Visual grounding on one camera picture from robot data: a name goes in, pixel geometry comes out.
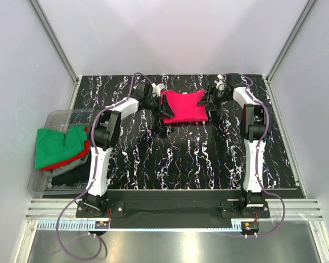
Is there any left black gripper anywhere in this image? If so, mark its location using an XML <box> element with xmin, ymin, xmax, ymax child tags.
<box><xmin>144</xmin><ymin>95</ymin><xmax>174</xmax><ymax>119</ymax></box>

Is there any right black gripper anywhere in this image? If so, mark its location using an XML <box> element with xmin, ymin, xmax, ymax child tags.
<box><xmin>196</xmin><ymin>84</ymin><xmax>230</xmax><ymax>112</ymax></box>

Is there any pink t shirt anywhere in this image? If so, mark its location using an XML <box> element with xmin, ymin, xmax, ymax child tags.
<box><xmin>161</xmin><ymin>90</ymin><xmax>208</xmax><ymax>124</ymax></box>

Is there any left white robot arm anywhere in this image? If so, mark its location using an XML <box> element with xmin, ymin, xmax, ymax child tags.
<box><xmin>82</xmin><ymin>83</ymin><xmax>174</xmax><ymax>217</ymax></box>

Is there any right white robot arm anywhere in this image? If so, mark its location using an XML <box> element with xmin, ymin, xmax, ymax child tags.
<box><xmin>197</xmin><ymin>73</ymin><xmax>270</xmax><ymax>217</ymax></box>

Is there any red t shirt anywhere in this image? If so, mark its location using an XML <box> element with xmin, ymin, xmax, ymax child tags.
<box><xmin>39</xmin><ymin>127</ymin><xmax>92</xmax><ymax>172</ymax></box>

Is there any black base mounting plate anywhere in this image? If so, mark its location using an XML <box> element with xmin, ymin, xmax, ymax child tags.
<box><xmin>76</xmin><ymin>190</ymin><xmax>270</xmax><ymax>231</ymax></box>

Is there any black t shirt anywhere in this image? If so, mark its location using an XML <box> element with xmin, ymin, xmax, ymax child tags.
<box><xmin>51</xmin><ymin>156</ymin><xmax>91</xmax><ymax>188</ymax></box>

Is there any green t shirt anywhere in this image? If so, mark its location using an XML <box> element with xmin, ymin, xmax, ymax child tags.
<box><xmin>34</xmin><ymin>125</ymin><xmax>92</xmax><ymax>170</ymax></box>

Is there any grey t shirt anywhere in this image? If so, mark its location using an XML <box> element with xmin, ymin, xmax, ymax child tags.
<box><xmin>43</xmin><ymin>157</ymin><xmax>88</xmax><ymax>178</ymax></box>

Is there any clear plastic bin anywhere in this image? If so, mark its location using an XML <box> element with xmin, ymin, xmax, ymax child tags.
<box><xmin>28</xmin><ymin>109</ymin><xmax>96</xmax><ymax>196</ymax></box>

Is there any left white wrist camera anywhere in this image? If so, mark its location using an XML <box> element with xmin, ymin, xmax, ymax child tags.
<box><xmin>151</xmin><ymin>83</ymin><xmax>165</xmax><ymax>96</ymax></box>

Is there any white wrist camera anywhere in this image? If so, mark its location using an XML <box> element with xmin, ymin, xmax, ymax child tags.
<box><xmin>214</xmin><ymin>74</ymin><xmax>226</xmax><ymax>92</ymax></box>
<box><xmin>151</xmin><ymin>83</ymin><xmax>165</xmax><ymax>96</ymax></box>

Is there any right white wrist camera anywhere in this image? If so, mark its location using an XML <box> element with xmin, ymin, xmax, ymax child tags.
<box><xmin>214</xmin><ymin>74</ymin><xmax>226</xmax><ymax>92</ymax></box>

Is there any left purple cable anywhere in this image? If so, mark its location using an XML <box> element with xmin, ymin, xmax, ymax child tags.
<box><xmin>55</xmin><ymin>72</ymin><xmax>157</xmax><ymax>259</ymax></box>

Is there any right aluminium frame post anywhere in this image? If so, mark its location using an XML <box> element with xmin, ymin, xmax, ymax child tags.
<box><xmin>265</xmin><ymin>0</ymin><xmax>318</xmax><ymax>82</ymax></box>

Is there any aluminium frame post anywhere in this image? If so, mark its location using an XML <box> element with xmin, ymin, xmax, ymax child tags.
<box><xmin>27</xmin><ymin>0</ymin><xmax>81</xmax><ymax>85</ymax></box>
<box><xmin>265</xmin><ymin>0</ymin><xmax>318</xmax><ymax>82</ymax></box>

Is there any aluminium front rail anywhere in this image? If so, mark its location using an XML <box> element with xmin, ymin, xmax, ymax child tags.
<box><xmin>25</xmin><ymin>199</ymin><xmax>322</xmax><ymax>221</ymax></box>

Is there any left aluminium frame post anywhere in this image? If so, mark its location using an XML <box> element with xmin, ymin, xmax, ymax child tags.
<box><xmin>27</xmin><ymin>0</ymin><xmax>81</xmax><ymax>85</ymax></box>

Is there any white slotted cable duct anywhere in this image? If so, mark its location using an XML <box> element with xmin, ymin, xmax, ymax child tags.
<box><xmin>37</xmin><ymin>220</ymin><xmax>244</xmax><ymax>232</ymax></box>

